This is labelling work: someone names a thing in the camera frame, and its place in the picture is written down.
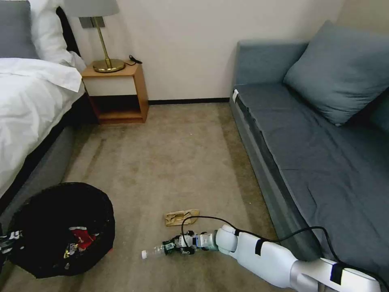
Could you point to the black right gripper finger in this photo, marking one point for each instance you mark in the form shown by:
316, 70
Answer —
179, 250
172, 241

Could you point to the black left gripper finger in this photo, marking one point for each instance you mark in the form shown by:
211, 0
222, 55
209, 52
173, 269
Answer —
12, 237

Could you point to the clear plastic bottle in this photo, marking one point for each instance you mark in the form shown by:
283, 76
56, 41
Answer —
153, 251

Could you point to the black trash bin with bag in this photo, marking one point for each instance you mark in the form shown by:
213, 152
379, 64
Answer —
45, 213

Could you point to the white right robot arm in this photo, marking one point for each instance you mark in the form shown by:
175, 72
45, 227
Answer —
273, 252

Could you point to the flattened brown cardboard piece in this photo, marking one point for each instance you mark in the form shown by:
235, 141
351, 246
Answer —
179, 217

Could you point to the red packet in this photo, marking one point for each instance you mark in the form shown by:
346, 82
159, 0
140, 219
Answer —
81, 236

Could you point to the white duvet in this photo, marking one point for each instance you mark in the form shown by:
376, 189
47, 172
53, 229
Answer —
33, 103

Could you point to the dark baseboard strip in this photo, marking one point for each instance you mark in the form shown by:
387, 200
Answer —
188, 101

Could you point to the blue-grey sofa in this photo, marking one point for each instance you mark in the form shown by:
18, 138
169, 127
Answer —
304, 158

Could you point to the white sofa label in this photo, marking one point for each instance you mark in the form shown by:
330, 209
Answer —
235, 95

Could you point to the wooden nightstand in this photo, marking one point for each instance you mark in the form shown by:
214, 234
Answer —
115, 88

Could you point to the white pillow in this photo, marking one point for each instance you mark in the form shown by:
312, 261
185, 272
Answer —
48, 33

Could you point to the grey pillow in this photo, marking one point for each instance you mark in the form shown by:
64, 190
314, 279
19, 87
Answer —
15, 27

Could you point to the black headboard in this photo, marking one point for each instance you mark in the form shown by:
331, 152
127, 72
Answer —
68, 33

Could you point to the brass table lamp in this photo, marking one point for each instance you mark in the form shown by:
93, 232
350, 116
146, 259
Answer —
103, 39

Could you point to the blue-grey sofa cushion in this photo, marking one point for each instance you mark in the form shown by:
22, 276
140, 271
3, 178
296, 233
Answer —
337, 73

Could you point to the grey bed frame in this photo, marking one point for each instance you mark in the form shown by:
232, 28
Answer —
51, 152

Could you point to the grey wall switch plate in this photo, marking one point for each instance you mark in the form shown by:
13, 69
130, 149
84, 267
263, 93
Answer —
86, 22

